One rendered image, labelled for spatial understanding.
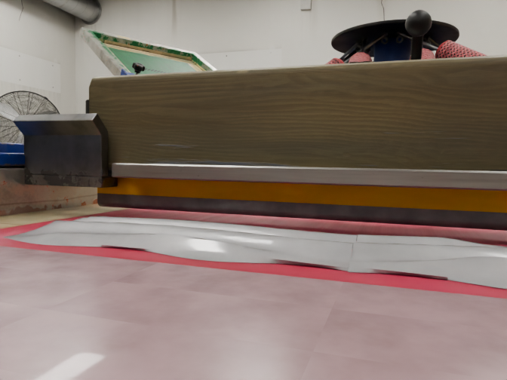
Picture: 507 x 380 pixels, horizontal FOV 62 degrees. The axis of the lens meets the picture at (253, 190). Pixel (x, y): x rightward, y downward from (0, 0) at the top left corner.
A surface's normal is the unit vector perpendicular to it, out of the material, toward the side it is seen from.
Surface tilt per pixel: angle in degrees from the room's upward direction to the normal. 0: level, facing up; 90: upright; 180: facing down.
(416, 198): 90
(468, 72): 90
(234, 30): 90
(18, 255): 0
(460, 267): 35
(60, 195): 90
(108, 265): 0
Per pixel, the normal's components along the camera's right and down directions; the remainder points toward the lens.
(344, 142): -0.31, 0.06
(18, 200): 0.95, 0.04
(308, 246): -0.21, -0.81
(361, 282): 0.02, -1.00
